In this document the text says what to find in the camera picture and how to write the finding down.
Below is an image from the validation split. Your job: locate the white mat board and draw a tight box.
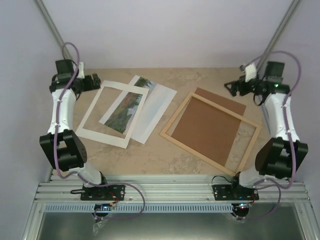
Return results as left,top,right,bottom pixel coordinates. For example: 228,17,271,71
75,79,148,149

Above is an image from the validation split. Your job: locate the clear glass sheet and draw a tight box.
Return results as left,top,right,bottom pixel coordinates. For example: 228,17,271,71
131,82,177,144

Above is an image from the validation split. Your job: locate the light wooden picture frame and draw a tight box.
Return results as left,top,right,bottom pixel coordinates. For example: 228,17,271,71
159,92,261,176

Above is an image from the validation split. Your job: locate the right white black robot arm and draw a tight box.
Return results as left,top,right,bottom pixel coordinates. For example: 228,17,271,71
224,61,309,200

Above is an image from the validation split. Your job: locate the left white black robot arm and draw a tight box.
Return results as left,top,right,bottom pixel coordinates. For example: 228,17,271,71
39,59,110,200

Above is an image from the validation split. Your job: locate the landscape photo print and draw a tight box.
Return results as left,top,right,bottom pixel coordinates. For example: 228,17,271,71
99,75,158,135

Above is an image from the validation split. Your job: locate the brown backing board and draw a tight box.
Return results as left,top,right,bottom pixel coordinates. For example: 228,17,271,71
171,97,241,166

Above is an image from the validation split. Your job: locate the right control board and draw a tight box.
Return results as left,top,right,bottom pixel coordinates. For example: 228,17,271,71
233,201,253,210

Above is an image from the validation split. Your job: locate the control board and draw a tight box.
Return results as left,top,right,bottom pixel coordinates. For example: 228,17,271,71
233,201,253,210
93,202,117,212

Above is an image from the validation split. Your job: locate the left control board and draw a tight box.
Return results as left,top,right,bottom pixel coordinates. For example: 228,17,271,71
93,202,117,212

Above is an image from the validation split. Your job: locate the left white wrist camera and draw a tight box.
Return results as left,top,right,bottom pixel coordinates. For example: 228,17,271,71
77,61,85,79

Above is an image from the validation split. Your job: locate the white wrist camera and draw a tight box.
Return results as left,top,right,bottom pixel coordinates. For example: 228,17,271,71
77,61,85,79
240,62,257,82

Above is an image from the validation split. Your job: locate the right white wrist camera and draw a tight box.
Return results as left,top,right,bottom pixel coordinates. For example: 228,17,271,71
240,62,257,82

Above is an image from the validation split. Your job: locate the left aluminium corner post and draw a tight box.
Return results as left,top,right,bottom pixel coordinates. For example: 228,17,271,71
34,0,72,59

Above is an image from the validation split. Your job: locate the aluminium corner post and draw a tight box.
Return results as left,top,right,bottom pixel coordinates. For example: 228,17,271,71
34,0,72,59
257,0,301,73

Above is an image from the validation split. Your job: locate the right aluminium corner post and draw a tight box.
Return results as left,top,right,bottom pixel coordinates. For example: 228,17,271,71
257,0,301,73

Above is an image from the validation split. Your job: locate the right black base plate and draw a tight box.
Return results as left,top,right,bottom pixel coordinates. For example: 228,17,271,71
212,184,260,201

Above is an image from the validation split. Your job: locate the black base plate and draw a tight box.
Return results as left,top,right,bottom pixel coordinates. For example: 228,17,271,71
212,184,260,201
80,185,126,202

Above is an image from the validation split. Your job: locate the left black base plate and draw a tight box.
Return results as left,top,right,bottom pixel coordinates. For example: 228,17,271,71
80,185,126,202

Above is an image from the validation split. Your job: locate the aluminium rail bed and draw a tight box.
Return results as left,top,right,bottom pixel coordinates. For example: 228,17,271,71
34,173,311,204

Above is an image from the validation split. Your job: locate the grey slotted cable duct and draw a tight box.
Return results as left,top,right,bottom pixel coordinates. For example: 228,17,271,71
44,203,233,214

